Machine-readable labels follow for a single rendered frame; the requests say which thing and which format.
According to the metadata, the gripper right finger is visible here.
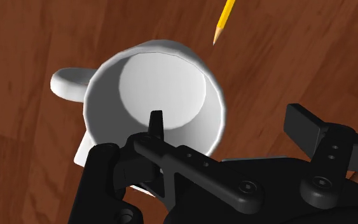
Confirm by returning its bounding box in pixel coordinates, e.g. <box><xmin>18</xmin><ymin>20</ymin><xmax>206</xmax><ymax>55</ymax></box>
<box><xmin>283</xmin><ymin>103</ymin><xmax>358</xmax><ymax>210</ymax></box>

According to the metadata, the white mug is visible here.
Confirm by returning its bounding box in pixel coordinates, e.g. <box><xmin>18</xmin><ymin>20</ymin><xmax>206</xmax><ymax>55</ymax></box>
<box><xmin>50</xmin><ymin>39</ymin><xmax>228</xmax><ymax>197</ymax></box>

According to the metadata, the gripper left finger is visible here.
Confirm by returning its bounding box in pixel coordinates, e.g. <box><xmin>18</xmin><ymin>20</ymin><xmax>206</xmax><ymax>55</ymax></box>
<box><xmin>67</xmin><ymin>109</ymin><xmax>265</xmax><ymax>224</ymax></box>

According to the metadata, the yellow pencil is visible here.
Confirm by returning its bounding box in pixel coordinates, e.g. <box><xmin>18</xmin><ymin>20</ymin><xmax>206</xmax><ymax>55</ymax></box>
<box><xmin>212</xmin><ymin>0</ymin><xmax>237</xmax><ymax>46</ymax></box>

